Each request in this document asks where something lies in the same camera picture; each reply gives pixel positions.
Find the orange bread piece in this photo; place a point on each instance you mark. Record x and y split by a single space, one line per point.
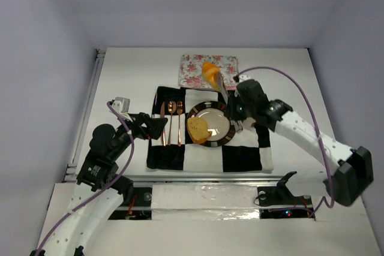
209 71

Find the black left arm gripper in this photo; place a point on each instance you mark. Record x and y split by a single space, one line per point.
143 125

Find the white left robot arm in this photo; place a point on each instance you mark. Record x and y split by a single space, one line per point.
100 186

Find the black bracket on rail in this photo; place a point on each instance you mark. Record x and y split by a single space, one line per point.
277 195

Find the copper spoon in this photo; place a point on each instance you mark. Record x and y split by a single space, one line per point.
171 109

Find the aluminium table rail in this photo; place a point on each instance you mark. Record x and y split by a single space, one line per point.
70 171

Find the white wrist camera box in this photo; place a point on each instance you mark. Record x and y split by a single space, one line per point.
120 106

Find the round plate with mosaic rim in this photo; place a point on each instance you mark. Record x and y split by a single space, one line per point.
222 130

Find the brown bread slice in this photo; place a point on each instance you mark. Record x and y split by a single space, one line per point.
198 130

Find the foil covered white board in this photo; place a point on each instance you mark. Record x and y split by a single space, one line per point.
203 202

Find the copper fork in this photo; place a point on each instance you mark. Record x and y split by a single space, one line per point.
179 112

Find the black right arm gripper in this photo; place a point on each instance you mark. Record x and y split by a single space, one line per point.
233 106

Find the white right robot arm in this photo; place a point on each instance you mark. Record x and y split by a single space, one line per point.
349 171

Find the black and white checkered cloth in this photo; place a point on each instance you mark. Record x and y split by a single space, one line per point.
248 151

